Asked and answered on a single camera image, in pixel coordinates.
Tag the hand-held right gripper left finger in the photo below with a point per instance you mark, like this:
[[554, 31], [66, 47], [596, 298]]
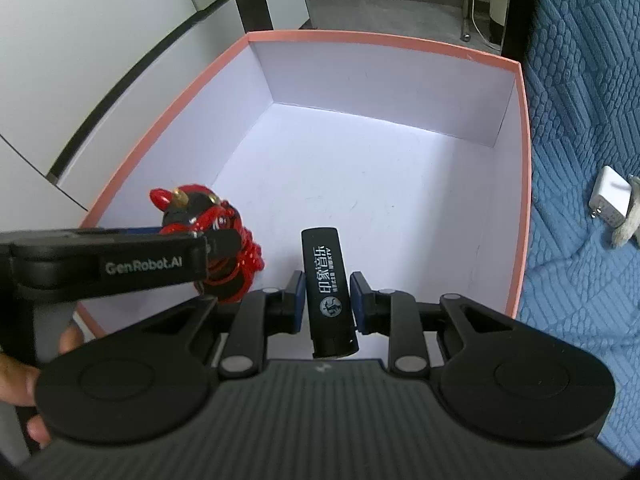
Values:
[[298, 301]]

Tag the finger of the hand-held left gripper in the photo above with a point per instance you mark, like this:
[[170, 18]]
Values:
[[142, 231], [226, 246]]

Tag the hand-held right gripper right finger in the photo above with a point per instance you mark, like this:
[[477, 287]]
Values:
[[357, 305]]

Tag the black printed lighter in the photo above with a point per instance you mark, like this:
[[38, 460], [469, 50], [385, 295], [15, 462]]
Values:
[[327, 280]]

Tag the red and black toy figure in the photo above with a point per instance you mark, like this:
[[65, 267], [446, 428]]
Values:
[[185, 212]]

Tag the pink cardboard box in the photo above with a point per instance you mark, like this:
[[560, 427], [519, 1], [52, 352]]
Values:
[[375, 185]]

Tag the small white charger plug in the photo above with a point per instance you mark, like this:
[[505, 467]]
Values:
[[612, 195]]

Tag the cream plastic item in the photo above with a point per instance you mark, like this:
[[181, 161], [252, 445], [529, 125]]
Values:
[[631, 220]]

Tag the person's left hand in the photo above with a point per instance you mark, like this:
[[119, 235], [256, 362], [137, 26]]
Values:
[[15, 377]]

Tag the blue textured blanket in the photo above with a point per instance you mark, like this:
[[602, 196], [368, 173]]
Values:
[[575, 85]]

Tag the grey metal pole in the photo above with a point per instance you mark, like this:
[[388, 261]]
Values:
[[465, 10]]

